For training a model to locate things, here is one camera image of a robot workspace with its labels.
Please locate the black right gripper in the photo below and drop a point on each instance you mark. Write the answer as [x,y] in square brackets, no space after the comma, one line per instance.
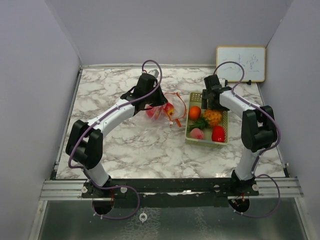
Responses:
[207,104]

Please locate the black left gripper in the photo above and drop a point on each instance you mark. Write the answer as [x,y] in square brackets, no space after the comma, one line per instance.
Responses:
[161,99]

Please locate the orange fruit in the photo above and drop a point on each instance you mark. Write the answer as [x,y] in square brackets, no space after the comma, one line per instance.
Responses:
[194,113]

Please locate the red apple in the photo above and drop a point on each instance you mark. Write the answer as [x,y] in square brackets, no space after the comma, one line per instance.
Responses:
[169,109]
[153,112]

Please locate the clear orange-zipper zip bag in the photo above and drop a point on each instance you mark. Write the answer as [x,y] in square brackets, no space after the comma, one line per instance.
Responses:
[180,110]

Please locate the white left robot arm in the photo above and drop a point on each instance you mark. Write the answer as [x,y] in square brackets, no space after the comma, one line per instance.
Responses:
[85,142]

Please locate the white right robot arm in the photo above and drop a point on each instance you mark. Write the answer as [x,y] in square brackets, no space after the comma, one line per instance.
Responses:
[258,128]

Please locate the pale green plastic basket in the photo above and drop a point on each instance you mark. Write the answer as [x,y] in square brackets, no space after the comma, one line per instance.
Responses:
[195,99]

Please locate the toy pineapple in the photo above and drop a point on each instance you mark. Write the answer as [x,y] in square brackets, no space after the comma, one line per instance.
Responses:
[209,119]

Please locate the red bell pepper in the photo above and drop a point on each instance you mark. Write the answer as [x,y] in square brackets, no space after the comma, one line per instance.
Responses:
[218,134]

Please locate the pink peach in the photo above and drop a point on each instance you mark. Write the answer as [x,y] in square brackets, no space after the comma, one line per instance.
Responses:
[197,133]

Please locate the small framed whiteboard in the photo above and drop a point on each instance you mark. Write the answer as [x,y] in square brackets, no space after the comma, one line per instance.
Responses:
[247,61]

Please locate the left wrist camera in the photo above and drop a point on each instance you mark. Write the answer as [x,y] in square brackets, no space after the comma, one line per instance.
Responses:
[154,72]

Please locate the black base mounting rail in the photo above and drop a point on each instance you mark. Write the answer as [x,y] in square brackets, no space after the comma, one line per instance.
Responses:
[169,192]

